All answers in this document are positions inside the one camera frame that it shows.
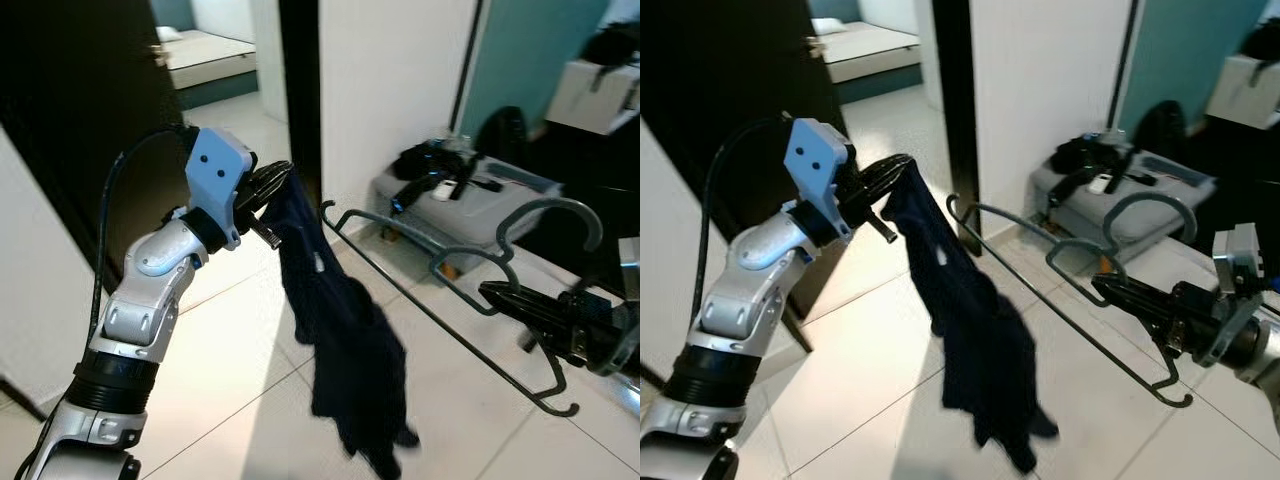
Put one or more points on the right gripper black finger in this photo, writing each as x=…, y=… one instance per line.
x=1135, y=293
x=1157, y=328
x=542, y=335
x=520, y=303

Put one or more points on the dark grey hanger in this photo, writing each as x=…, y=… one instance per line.
x=1150, y=197
x=560, y=204

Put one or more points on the navy blue garment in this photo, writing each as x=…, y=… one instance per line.
x=980, y=340
x=350, y=350

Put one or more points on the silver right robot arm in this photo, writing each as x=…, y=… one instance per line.
x=1262, y=350

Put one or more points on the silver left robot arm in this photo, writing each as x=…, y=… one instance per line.
x=150, y=290
x=760, y=290

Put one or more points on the grey footstool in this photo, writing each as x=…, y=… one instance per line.
x=470, y=215
x=1100, y=215

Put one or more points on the bed with grey mattress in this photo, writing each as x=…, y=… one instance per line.
x=210, y=55
x=870, y=50

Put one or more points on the small white device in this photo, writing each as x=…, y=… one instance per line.
x=1100, y=183
x=445, y=190

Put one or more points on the dark carpet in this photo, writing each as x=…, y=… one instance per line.
x=1230, y=160
x=600, y=170

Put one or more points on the black backpack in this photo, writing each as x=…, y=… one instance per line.
x=500, y=135
x=1158, y=128

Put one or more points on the black door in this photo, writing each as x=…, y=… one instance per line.
x=720, y=80
x=70, y=100

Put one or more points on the white shelf unit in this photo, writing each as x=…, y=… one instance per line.
x=590, y=95
x=1245, y=95

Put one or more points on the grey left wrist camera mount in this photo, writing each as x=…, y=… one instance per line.
x=815, y=160
x=215, y=170

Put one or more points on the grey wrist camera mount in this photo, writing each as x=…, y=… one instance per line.
x=628, y=270
x=815, y=160
x=215, y=170
x=1245, y=260

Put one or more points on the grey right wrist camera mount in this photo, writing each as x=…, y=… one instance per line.
x=628, y=270
x=1245, y=260

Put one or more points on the black door frame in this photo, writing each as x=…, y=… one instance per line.
x=955, y=100
x=300, y=100

